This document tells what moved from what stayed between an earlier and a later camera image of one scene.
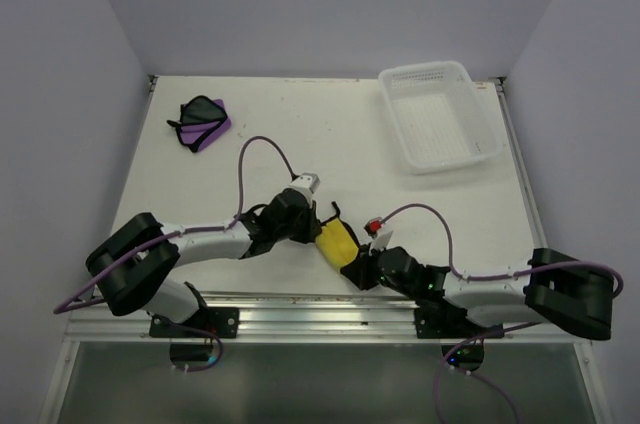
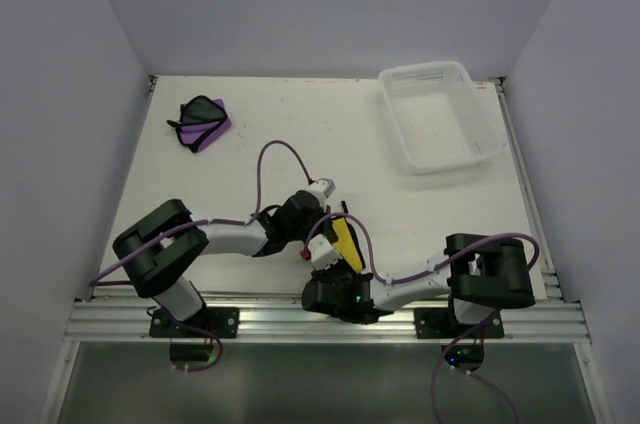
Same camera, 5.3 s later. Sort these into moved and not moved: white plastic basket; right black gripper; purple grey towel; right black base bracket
Moved: right black gripper
Not moved: right black base bracket; white plastic basket; purple grey towel
